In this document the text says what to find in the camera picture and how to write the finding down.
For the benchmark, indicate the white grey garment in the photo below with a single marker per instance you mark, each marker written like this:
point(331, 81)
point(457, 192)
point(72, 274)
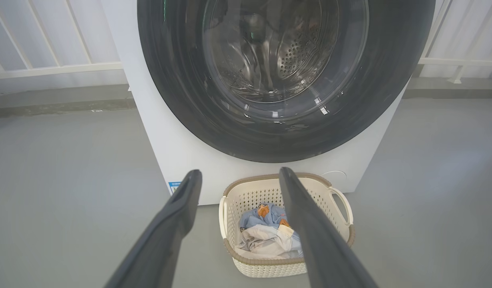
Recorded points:
point(261, 244)

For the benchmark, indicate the round white filter cover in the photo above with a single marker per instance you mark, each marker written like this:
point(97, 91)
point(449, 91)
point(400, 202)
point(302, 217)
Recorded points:
point(338, 174)

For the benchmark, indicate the blue energy label sticker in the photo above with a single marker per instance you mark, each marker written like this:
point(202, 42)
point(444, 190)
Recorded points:
point(174, 187)

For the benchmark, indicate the black round glass washer door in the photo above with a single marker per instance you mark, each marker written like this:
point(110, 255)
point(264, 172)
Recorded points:
point(170, 80)

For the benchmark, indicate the blue cartoon print garment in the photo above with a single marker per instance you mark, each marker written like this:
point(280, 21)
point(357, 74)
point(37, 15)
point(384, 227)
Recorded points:
point(253, 218)

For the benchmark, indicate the stainless steel washer drum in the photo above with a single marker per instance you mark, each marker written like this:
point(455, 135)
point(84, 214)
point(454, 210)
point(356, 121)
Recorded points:
point(297, 52)

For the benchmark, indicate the white washing machine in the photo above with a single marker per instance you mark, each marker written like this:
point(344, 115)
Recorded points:
point(182, 156)

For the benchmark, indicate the white metal railing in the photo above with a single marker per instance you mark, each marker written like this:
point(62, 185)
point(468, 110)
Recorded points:
point(50, 70)
point(449, 62)

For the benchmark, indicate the cream perforated laundry basket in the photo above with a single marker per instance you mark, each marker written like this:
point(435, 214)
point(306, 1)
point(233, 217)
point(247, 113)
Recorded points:
point(249, 196)

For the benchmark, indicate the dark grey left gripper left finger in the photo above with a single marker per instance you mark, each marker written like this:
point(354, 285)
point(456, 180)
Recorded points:
point(158, 244)

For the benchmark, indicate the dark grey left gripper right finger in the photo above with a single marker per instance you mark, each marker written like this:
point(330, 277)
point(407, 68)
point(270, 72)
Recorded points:
point(321, 248)

